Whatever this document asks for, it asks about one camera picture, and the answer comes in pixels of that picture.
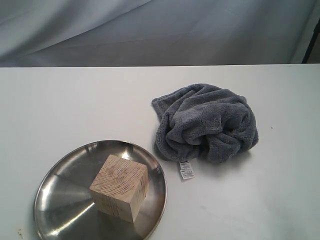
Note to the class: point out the grey fluffy towel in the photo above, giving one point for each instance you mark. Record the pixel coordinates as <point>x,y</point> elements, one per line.
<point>203,121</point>

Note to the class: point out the light wooden cube block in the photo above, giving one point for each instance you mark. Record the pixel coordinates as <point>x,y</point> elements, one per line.
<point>120,188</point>

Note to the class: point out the round stainless steel plate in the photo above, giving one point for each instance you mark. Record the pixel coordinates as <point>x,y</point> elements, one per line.
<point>63,208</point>

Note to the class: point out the grey backdrop curtain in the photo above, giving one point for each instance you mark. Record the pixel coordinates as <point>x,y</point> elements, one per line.
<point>121,33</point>

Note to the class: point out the black stand pole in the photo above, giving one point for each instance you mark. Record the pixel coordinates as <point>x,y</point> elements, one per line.
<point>311,44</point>

